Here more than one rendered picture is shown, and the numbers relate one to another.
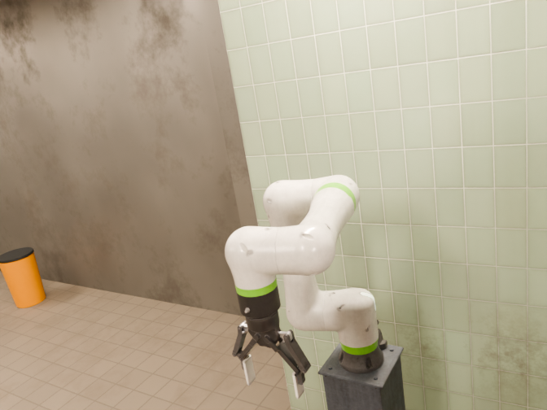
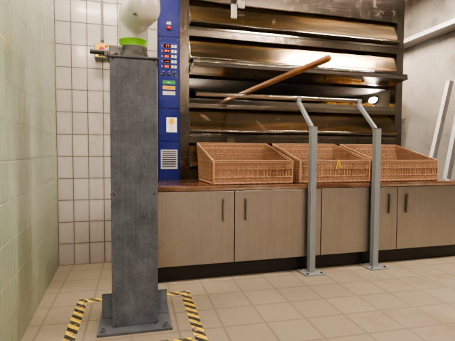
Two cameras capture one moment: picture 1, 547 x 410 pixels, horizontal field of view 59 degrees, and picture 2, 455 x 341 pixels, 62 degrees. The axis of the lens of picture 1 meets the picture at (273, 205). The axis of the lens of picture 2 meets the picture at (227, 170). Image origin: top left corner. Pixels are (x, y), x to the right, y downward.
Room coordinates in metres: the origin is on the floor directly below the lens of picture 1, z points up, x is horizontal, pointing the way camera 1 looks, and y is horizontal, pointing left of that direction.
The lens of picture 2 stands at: (2.41, 1.30, 0.79)
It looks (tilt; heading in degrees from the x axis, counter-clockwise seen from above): 3 degrees down; 222
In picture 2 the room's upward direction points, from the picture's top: straight up
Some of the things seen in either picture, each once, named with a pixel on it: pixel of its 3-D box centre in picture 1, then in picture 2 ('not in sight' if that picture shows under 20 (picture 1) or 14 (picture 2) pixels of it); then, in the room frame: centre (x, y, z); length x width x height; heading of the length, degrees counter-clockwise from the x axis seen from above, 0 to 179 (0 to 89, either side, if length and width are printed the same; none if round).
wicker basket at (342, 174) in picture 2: not in sight; (318, 161); (-0.13, -0.09, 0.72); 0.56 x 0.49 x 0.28; 149
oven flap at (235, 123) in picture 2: not in sight; (299, 122); (-0.25, -0.33, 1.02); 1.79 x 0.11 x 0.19; 148
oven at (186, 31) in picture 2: not in sight; (250, 126); (-0.68, -1.18, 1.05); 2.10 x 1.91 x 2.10; 148
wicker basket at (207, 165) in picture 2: not in sight; (242, 162); (0.37, -0.41, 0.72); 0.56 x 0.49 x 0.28; 149
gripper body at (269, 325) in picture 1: (264, 327); not in sight; (0.98, 0.07, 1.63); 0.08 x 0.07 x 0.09; 57
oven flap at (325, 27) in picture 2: not in sight; (301, 24); (-0.25, -0.33, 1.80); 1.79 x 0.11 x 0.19; 148
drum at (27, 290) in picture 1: (23, 277); not in sight; (5.06, 2.87, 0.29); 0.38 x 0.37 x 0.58; 56
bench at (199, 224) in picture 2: not in sight; (302, 220); (-0.01, -0.15, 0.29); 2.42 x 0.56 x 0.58; 148
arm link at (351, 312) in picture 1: (352, 318); (133, 26); (1.40, -0.19, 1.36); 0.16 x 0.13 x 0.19; 72
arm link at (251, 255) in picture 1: (255, 257); not in sight; (0.98, 0.06, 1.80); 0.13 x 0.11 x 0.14; 72
